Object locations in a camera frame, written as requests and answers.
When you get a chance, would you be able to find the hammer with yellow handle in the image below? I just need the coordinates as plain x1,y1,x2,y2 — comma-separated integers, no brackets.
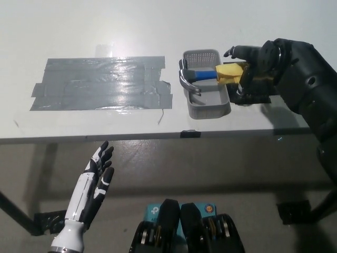
178,59,250,97

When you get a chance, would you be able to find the grey duct tape patch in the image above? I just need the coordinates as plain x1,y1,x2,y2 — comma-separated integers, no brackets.
29,55,174,111

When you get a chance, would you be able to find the grey perforated plastic basket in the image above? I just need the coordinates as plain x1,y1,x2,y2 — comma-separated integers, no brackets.
182,49,232,119

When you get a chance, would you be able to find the black tape patch on desk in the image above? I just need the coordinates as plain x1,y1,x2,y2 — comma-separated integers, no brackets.
223,62,272,105

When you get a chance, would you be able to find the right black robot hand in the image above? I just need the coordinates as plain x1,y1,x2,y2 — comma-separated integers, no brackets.
223,38,284,93

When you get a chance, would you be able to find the black tape on desk edge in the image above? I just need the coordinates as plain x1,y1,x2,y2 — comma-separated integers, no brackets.
180,129,201,139

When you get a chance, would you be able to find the black floor tape patch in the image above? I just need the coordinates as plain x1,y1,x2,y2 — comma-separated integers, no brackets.
276,200,313,225
33,210,68,235

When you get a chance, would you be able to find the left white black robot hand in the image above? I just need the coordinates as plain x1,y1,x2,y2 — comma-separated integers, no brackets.
64,140,115,230

